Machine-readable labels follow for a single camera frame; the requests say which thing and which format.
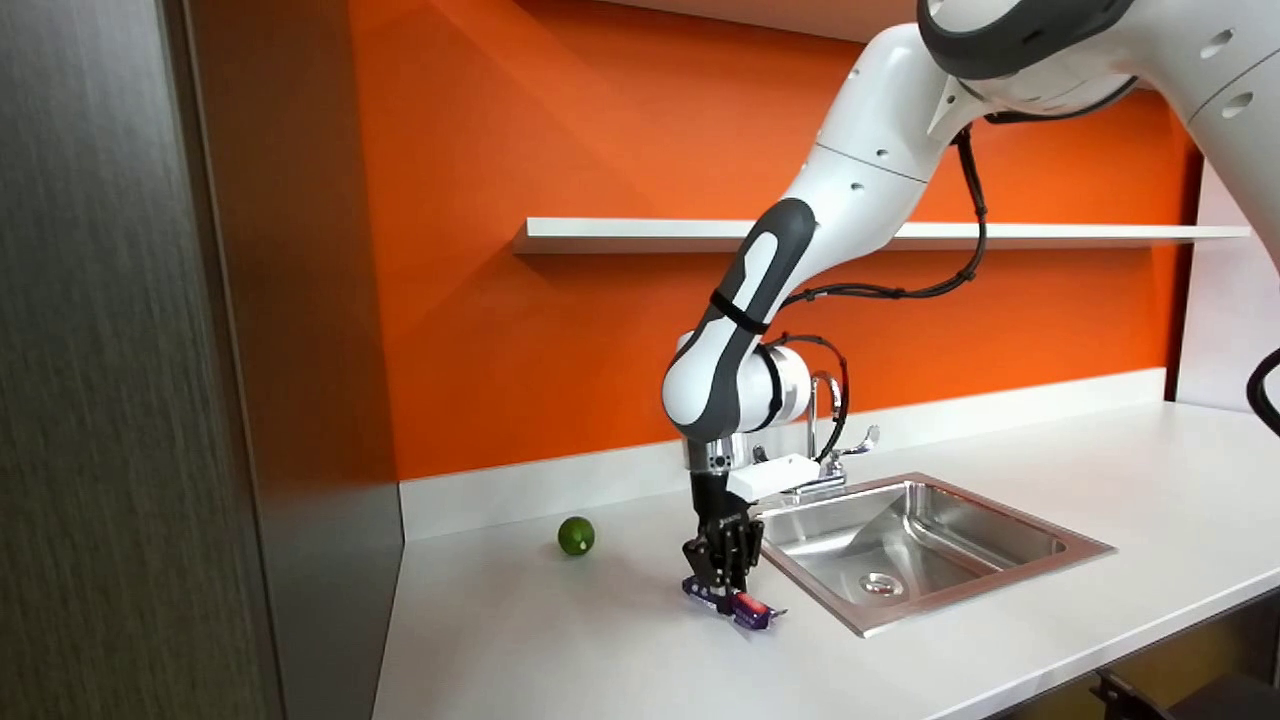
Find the chrome faucet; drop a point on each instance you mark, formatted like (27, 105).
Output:
(839, 460)

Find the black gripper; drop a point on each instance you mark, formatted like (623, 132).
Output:
(720, 515)

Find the white side panel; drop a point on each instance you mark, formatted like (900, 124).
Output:
(1233, 295)

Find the green lime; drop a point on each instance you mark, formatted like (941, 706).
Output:
(576, 537)

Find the dark grey tall cabinet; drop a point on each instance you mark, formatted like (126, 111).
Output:
(133, 372)

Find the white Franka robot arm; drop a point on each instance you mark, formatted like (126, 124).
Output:
(865, 163)

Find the stainless steel sink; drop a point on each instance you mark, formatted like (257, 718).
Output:
(921, 547)

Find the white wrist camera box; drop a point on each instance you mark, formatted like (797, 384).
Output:
(780, 474)

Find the thin white wall shelf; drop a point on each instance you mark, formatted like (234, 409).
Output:
(612, 239)

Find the purple chocolate bar wrapper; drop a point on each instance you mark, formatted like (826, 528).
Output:
(748, 611)

